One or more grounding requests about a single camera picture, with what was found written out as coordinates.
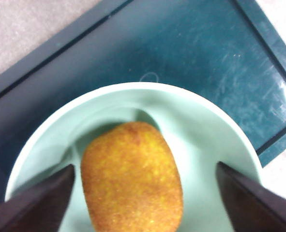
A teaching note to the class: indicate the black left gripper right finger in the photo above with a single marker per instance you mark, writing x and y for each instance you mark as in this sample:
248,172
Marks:
254,205

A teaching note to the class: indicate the teal ceramic bowl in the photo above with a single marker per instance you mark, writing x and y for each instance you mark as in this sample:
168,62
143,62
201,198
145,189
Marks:
200,145

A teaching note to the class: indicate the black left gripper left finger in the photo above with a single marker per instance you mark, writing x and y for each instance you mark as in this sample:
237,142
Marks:
34,207

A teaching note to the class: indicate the dark rectangular tray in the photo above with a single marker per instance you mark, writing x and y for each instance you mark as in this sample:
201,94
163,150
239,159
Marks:
157,43

